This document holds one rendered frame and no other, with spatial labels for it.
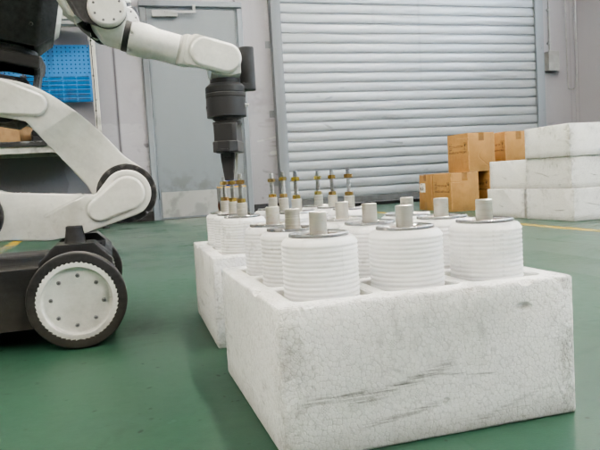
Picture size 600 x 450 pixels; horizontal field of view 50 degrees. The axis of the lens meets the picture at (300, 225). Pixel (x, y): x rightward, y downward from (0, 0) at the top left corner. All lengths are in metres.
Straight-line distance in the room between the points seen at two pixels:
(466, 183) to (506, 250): 4.26
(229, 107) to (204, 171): 5.09
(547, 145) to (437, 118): 3.45
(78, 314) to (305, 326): 0.77
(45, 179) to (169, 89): 1.44
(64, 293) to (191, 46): 0.57
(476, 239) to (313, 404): 0.30
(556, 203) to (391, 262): 3.16
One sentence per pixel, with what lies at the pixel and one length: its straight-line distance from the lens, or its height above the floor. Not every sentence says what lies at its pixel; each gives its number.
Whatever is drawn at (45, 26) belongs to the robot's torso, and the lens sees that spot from 1.63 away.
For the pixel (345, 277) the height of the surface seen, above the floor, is 0.20.
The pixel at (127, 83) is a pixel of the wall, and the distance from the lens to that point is 6.52.
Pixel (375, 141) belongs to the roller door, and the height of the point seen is 0.67.
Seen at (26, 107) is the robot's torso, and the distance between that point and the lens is 1.60.
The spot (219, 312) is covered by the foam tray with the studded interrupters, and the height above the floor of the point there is 0.07.
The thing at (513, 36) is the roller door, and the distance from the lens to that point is 7.95.
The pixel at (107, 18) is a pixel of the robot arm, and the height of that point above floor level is 0.67.
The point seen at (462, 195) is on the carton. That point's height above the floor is 0.12.
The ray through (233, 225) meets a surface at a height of 0.24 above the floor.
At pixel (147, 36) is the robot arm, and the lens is 1.44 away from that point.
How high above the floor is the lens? 0.32
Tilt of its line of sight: 4 degrees down
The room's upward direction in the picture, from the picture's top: 3 degrees counter-clockwise
